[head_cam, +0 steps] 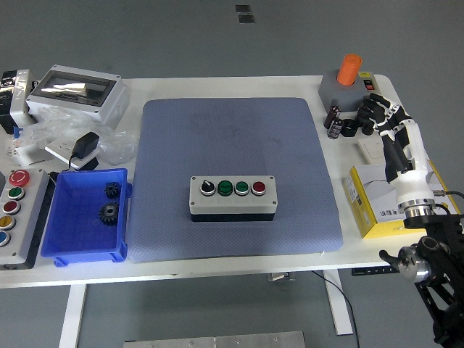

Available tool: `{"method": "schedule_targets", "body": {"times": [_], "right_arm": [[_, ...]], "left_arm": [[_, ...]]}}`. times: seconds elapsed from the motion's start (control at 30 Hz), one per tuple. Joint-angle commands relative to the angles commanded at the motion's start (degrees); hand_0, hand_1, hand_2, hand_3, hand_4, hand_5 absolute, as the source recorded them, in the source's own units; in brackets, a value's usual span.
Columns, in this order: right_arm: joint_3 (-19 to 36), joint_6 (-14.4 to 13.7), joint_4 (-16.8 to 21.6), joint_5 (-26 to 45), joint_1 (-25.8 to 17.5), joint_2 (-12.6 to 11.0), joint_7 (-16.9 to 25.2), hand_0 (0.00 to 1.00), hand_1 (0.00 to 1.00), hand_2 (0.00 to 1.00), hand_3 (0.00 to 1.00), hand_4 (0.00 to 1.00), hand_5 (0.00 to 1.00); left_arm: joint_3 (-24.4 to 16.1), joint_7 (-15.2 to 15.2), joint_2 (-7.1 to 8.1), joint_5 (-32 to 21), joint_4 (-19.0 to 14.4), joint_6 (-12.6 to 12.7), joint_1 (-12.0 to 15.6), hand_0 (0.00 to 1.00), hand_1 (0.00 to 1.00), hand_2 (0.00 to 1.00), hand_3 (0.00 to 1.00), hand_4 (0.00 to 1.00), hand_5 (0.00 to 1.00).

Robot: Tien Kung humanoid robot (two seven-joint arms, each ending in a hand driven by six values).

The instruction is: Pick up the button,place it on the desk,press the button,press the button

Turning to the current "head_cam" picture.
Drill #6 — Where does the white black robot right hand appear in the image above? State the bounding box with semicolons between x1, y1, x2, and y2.
356;93;436;207

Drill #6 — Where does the grey four-button control box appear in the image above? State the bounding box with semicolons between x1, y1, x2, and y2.
188;175;279;223

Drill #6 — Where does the grey five-button control box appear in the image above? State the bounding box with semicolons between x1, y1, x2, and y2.
0;168;55;271

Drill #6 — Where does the yellow and white carton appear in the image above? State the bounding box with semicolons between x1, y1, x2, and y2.
342;159;462;240

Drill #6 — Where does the dark capacitor with silver top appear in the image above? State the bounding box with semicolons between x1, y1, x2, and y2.
327;117;344;140

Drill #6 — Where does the black slotted bar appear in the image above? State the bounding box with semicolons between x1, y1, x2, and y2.
350;267;394;277

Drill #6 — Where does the grey base block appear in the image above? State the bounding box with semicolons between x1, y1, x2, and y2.
318;70;381;112

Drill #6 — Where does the orange cylinder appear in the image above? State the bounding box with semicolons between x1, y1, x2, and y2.
336;54;363;86

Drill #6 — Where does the white table leg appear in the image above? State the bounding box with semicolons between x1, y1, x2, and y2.
322;270;355;336
57;284;88;348

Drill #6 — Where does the grey-blue textured mat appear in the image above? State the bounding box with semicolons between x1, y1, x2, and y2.
128;96;344;264

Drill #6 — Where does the grey metal plate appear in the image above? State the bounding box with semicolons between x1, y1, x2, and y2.
123;330;305;348

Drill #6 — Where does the clear plastic bag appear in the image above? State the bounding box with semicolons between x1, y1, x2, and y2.
21;107;138;166

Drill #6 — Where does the small black gear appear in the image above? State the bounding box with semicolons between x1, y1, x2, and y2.
104;181;122;199

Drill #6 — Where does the large black gear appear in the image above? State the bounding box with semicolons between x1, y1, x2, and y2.
98;202;120;226

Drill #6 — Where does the black power adapter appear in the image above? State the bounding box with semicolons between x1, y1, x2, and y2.
67;131;101;160

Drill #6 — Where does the blue plastic bin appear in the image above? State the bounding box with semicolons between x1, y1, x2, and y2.
40;167;133;268

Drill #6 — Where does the white socket plate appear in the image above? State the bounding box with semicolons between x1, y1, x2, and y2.
44;139;97;170

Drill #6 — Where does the black and white device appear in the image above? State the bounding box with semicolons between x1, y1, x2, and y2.
0;69;37;135

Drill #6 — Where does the white wall switch panel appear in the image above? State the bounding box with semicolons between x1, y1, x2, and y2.
357;136;387;165

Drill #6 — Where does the black ring holder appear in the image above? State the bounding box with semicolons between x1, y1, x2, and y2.
341;118;358;138

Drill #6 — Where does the white red-black rocker switch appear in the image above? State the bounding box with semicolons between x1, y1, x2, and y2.
358;70;378;92

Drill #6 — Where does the thin black floor cable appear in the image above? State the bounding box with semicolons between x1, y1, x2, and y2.
311;270;360;348

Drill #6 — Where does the metal bracket under table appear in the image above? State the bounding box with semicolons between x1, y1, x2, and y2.
267;272;297;283

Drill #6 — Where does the grey enclosure with clear lid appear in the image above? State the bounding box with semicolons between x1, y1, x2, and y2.
25;65;131;128

